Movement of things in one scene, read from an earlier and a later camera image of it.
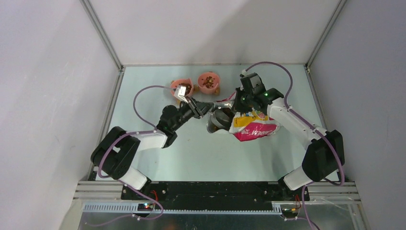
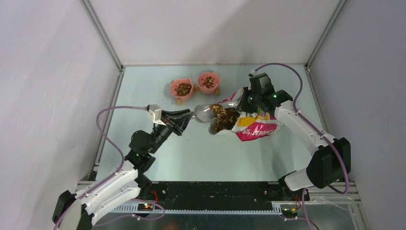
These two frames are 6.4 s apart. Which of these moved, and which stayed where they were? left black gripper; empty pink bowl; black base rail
Moved: left black gripper
Stayed: empty pink bowl; black base rail
